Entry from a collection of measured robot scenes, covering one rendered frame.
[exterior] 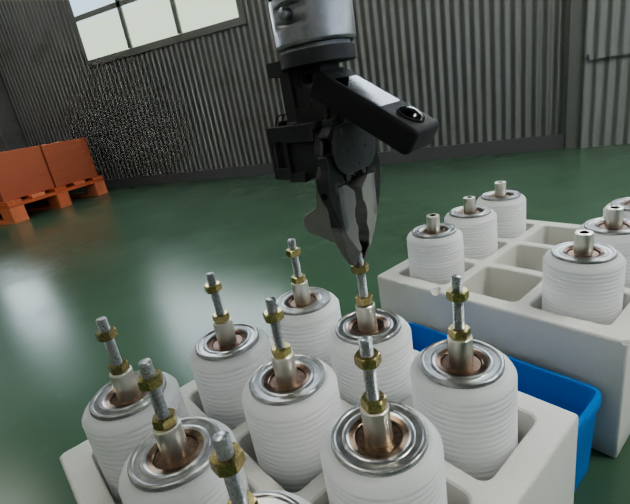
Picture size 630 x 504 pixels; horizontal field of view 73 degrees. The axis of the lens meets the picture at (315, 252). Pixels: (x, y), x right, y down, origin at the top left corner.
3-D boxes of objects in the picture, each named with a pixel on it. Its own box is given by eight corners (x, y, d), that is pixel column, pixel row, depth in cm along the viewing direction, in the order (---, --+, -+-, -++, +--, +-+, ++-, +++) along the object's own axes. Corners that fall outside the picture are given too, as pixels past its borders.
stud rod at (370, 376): (371, 427, 33) (358, 342, 30) (369, 418, 33) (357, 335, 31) (384, 426, 32) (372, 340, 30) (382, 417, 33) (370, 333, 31)
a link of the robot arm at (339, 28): (367, -12, 39) (312, -19, 33) (372, 43, 40) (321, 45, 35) (303, 10, 44) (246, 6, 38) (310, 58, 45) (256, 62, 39)
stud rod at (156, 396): (168, 445, 34) (140, 366, 32) (163, 440, 35) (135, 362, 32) (179, 438, 35) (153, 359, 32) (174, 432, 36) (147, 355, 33)
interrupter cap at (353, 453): (347, 494, 29) (345, 486, 29) (321, 421, 36) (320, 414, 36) (447, 461, 31) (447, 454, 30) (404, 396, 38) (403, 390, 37)
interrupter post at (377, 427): (369, 455, 32) (364, 420, 31) (359, 433, 34) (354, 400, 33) (399, 446, 33) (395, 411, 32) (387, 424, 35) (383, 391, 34)
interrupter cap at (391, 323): (337, 315, 53) (337, 310, 53) (399, 310, 52) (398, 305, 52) (333, 350, 46) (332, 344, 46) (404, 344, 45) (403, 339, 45)
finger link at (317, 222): (319, 259, 49) (309, 178, 46) (364, 265, 45) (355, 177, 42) (302, 268, 47) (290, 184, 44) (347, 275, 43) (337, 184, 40)
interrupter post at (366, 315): (358, 324, 50) (354, 299, 49) (378, 322, 50) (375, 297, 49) (357, 335, 48) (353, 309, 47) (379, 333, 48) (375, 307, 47)
